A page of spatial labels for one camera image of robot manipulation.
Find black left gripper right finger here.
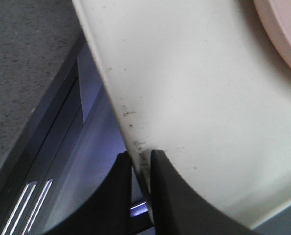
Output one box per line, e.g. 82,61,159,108
150,150,256,235

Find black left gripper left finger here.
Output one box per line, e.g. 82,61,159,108
45,152,132,235

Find cream bear serving tray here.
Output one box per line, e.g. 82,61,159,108
73,0,291,228

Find pink round plate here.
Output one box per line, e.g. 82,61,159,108
254,0,291,68

